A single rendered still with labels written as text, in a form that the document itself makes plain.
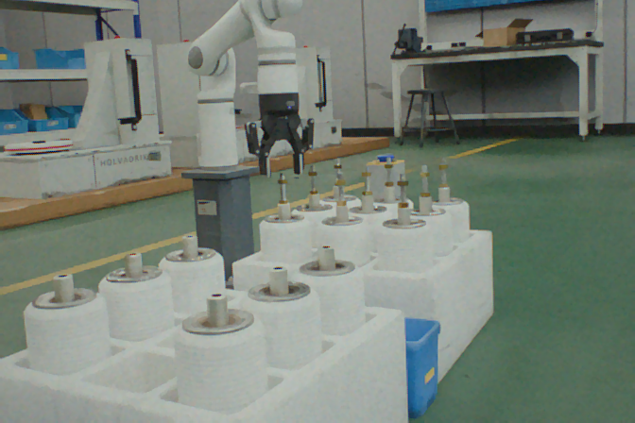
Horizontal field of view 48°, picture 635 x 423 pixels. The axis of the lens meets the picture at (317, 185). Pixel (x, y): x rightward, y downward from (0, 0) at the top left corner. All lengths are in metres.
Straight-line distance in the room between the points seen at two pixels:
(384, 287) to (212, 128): 0.77
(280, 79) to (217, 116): 0.54
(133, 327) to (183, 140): 3.26
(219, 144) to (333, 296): 0.94
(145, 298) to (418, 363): 0.40
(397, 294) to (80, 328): 0.53
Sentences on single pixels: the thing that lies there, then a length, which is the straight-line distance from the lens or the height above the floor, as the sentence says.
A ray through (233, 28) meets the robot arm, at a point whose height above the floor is 0.64.
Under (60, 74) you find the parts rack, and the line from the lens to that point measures 6.73.
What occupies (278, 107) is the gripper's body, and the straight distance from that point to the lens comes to 1.28.
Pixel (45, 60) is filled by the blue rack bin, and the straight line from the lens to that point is 7.12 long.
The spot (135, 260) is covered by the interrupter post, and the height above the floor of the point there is 0.27.
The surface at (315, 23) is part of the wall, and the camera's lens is 7.47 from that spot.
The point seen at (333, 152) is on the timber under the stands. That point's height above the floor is 0.05.
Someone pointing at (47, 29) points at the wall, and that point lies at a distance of 10.30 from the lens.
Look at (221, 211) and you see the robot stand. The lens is 1.79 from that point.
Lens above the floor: 0.49
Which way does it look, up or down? 8 degrees down
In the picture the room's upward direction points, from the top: 3 degrees counter-clockwise
